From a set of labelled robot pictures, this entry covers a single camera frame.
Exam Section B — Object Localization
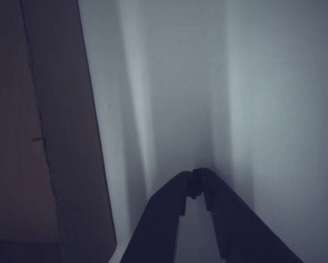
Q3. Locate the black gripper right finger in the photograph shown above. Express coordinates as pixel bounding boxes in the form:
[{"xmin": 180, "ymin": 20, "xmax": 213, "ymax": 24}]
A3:
[{"xmin": 192, "ymin": 167, "xmax": 304, "ymax": 263}]

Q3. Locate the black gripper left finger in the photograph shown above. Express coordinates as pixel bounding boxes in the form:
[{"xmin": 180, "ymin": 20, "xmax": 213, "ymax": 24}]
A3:
[{"xmin": 119, "ymin": 170, "xmax": 194, "ymax": 263}]

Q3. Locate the brown cardboard box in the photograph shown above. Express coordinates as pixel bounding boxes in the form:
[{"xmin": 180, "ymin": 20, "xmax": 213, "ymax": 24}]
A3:
[{"xmin": 0, "ymin": 0, "xmax": 118, "ymax": 263}]

